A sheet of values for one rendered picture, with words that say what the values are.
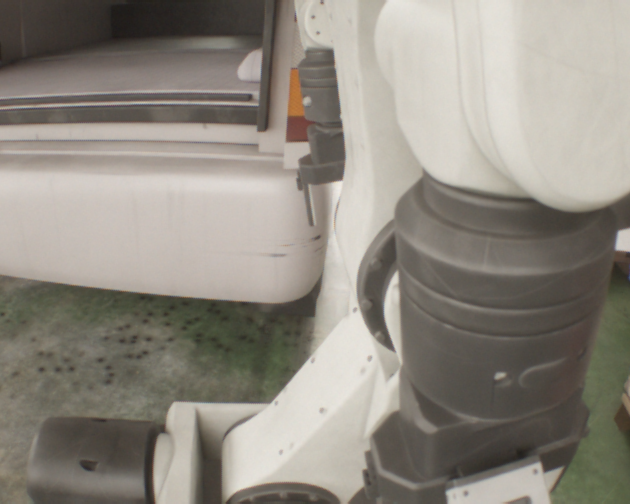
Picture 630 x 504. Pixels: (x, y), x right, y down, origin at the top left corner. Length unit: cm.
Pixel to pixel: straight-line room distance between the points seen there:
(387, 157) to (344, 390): 22
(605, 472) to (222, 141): 107
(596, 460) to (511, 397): 103
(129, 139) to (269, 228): 35
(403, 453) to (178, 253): 68
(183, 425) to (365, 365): 27
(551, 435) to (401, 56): 18
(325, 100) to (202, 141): 42
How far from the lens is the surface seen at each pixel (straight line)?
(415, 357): 19
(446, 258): 16
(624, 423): 130
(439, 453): 22
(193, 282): 90
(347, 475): 56
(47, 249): 98
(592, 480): 117
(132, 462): 58
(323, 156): 60
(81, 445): 61
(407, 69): 17
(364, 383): 45
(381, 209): 36
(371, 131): 34
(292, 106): 81
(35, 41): 233
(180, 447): 60
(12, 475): 109
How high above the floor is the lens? 80
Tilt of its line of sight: 28 degrees down
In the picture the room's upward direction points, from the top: 4 degrees clockwise
